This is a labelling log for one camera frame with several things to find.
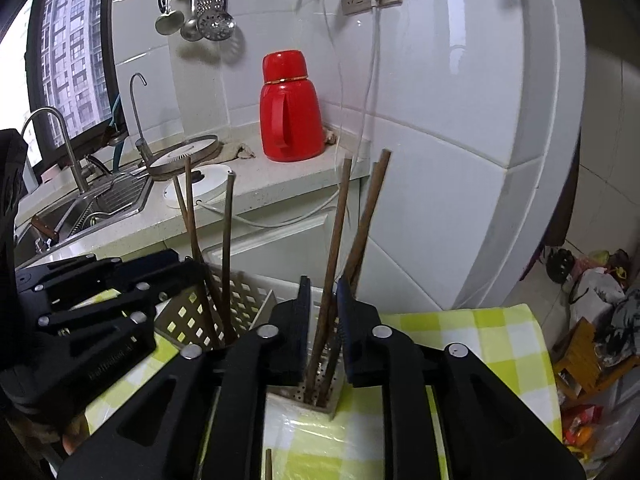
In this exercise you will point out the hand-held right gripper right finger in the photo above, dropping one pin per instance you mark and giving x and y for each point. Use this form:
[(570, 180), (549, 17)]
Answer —
[(346, 320)]

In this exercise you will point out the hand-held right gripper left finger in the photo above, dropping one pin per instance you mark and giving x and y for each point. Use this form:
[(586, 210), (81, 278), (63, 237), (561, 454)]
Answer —
[(300, 320)]

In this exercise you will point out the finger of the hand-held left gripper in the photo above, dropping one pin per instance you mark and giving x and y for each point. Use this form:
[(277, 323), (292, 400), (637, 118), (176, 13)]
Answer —
[(155, 272), (110, 305)]

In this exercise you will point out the white perforated plastic basket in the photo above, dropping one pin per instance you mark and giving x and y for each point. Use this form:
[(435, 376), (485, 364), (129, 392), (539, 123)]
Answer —
[(245, 300)]

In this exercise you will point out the person's left hand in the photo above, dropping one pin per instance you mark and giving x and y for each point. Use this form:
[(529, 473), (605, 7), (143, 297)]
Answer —
[(77, 435)]

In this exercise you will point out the stainless steel sink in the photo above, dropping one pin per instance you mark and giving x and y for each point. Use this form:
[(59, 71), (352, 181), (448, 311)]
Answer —
[(115, 192)]

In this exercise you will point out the white round lid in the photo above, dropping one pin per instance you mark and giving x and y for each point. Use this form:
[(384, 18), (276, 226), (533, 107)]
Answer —
[(207, 187)]

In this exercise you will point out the dark round pan lid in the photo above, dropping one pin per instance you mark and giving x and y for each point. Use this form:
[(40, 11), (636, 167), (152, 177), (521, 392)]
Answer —
[(182, 157)]

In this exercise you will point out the tall steel kitchen faucet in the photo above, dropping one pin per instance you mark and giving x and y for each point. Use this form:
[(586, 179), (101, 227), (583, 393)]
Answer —
[(70, 152)]

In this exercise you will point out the small steel drinking faucet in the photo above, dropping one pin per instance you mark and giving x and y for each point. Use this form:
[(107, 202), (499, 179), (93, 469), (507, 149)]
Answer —
[(141, 125)]

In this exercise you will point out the beige rag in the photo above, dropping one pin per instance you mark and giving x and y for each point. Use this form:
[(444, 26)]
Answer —
[(239, 150)]

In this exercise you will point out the green checkered tablecloth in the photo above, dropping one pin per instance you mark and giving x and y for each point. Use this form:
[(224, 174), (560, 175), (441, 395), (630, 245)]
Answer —
[(500, 350)]

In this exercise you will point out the red thermos jug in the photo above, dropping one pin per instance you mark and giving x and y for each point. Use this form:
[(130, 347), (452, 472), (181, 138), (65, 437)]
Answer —
[(295, 110)]

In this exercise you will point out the black helmet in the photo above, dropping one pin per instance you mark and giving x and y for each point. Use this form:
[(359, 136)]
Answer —
[(560, 264)]

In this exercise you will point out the black framed window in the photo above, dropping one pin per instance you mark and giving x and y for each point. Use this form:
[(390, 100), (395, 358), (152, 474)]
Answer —
[(70, 50)]

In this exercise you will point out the wooden stool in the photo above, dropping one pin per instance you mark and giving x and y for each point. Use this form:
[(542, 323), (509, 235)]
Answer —
[(585, 360)]

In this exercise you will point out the steel serving spoon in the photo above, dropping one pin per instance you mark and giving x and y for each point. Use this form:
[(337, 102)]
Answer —
[(191, 30)]

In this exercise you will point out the white plastic bag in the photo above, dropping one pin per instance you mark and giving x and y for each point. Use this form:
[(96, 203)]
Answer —
[(595, 287)]

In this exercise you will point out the steel ladle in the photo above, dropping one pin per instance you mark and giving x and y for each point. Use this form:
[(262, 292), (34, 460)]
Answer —
[(169, 21)]

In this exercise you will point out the steel skimmer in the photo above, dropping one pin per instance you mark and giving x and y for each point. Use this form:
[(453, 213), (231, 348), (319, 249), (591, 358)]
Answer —
[(216, 26)]

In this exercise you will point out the dark grey cloth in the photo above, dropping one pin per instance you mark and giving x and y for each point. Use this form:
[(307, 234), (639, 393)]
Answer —
[(622, 320)]

